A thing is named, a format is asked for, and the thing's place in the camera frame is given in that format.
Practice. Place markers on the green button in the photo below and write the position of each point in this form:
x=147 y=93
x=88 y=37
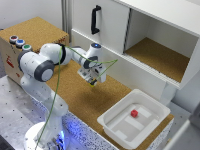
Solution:
x=26 y=47

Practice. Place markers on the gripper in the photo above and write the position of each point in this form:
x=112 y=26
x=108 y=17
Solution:
x=96 y=71

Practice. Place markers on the white cabinet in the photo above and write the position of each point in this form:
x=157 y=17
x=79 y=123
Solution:
x=156 y=20

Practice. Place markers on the white sliding door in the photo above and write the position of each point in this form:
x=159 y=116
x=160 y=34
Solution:
x=113 y=23

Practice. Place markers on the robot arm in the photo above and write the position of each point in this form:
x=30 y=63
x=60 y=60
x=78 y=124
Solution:
x=35 y=65

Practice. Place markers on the red button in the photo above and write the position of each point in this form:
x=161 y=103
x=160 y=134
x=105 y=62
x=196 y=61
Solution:
x=13 y=38

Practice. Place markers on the yellow block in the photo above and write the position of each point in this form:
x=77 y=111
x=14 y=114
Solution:
x=93 y=82

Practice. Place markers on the blue button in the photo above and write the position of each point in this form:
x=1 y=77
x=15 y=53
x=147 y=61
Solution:
x=20 y=42

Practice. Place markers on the white plastic box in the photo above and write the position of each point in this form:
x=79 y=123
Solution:
x=116 y=128

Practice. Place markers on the pink block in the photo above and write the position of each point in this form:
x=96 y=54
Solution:
x=134 y=113

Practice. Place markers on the wooden drawer box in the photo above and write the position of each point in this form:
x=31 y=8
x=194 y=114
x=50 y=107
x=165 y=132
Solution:
x=33 y=31

